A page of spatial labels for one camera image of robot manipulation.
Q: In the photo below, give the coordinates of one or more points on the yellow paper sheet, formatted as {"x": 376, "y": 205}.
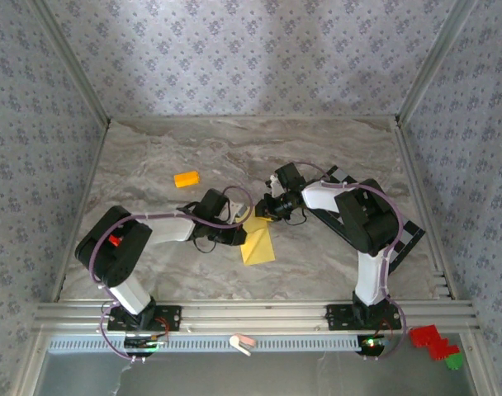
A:
{"x": 259, "y": 247}

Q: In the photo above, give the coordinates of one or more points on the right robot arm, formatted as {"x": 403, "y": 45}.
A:
{"x": 370, "y": 272}

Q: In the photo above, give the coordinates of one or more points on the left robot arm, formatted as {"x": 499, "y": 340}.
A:
{"x": 131, "y": 288}

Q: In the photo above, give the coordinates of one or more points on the orange rectangular block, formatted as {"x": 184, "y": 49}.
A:
{"x": 187, "y": 180}

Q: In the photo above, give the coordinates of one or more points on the pink white clip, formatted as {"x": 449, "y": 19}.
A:
{"x": 242, "y": 342}

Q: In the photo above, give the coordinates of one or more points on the black grey chessboard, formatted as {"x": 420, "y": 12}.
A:
{"x": 408, "y": 237}

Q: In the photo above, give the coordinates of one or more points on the small circuit board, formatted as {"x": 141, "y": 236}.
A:
{"x": 372, "y": 343}
{"x": 145, "y": 344}

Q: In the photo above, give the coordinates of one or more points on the red toy brick stack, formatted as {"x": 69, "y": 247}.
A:
{"x": 424, "y": 336}

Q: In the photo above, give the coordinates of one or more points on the green toy brick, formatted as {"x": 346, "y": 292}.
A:
{"x": 454, "y": 361}

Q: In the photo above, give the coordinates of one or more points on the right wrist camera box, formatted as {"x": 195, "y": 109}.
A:
{"x": 290, "y": 175}

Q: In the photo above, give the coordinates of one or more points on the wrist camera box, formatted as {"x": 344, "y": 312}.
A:
{"x": 211, "y": 204}
{"x": 290, "y": 175}

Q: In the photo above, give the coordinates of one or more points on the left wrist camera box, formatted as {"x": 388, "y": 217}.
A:
{"x": 211, "y": 204}

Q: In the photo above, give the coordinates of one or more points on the aluminium frame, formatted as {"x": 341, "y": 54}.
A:
{"x": 255, "y": 315}

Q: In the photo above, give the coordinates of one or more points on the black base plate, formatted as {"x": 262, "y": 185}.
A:
{"x": 337, "y": 317}
{"x": 172, "y": 317}

